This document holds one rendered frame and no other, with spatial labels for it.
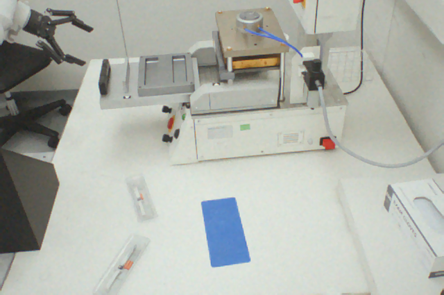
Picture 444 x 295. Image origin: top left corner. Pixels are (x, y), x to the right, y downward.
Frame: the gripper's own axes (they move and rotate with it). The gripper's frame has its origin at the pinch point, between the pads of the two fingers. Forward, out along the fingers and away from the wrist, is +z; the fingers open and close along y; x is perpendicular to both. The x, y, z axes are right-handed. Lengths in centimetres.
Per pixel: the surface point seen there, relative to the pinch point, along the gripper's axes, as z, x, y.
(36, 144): 33, 132, 2
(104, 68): -0.6, -21.7, -16.9
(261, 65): 30, -58, -15
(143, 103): 9.3, -31.6, -27.6
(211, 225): 27, -46, -61
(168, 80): 13.3, -36.8, -20.0
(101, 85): -2.0, -25.6, -24.4
